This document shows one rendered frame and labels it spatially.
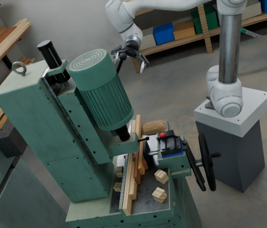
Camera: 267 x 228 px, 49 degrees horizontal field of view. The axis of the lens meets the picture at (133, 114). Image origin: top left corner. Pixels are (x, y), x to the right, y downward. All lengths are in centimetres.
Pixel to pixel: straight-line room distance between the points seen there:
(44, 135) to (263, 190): 165
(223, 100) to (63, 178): 94
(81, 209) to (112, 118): 58
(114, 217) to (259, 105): 111
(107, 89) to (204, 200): 147
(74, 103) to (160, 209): 57
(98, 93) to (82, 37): 369
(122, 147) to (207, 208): 113
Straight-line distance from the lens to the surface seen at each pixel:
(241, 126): 186
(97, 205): 158
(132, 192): 135
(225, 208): 233
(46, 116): 127
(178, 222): 153
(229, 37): 157
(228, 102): 167
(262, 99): 203
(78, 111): 126
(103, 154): 141
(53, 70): 122
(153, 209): 131
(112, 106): 121
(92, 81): 114
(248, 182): 239
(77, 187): 155
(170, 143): 139
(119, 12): 164
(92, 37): 480
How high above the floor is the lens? 193
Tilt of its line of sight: 34 degrees down
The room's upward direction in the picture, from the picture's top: 24 degrees counter-clockwise
